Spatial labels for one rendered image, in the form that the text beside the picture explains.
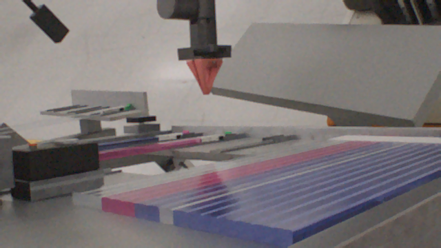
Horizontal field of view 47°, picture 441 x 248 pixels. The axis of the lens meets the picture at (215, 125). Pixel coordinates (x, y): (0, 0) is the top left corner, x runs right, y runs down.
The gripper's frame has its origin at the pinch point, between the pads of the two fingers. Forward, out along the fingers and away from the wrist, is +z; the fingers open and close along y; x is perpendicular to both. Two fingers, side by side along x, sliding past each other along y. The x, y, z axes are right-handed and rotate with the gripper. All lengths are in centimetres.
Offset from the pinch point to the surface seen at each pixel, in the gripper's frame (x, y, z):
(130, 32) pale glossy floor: 141, -199, -37
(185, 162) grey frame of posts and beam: 1.2, -8.9, 16.1
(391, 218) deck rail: -50, 61, 7
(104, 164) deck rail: -21.8, -6.9, 12.7
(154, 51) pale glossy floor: 126, -158, -21
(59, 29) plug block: -44.2, 17.7, -9.1
